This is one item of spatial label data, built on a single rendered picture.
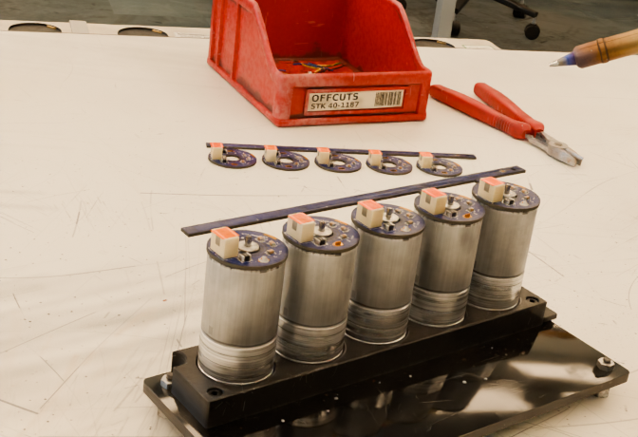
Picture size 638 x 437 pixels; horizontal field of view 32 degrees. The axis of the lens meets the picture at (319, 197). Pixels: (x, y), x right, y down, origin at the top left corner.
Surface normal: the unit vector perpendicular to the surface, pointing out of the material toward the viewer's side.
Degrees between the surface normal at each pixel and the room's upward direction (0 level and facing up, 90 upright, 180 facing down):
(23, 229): 0
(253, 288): 90
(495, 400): 0
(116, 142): 0
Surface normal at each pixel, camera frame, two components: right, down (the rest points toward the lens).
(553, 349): 0.11, -0.91
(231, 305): -0.29, 0.35
